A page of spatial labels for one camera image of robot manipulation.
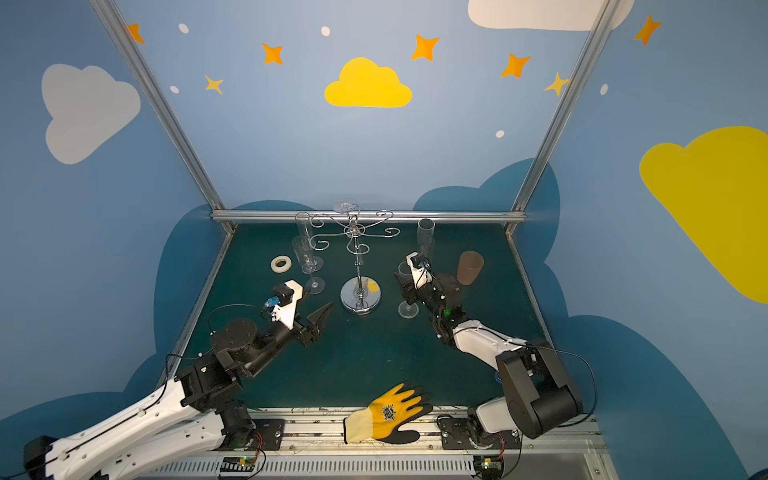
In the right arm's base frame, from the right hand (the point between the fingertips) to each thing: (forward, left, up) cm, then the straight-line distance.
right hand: (408, 266), depth 86 cm
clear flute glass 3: (+14, +34, -2) cm, 36 cm away
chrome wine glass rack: (+1, +16, -18) cm, 24 cm away
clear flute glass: (-5, -1, -17) cm, 18 cm away
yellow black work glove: (-37, +5, -16) cm, 41 cm away
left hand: (-18, +20, +13) cm, 30 cm away
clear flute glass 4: (+5, +32, +1) cm, 32 cm away
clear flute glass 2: (+17, -6, -5) cm, 19 cm away
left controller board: (-48, +41, -20) cm, 67 cm away
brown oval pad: (+10, -21, -12) cm, 26 cm away
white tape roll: (+10, +46, -17) cm, 50 cm away
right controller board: (-45, -22, -22) cm, 55 cm away
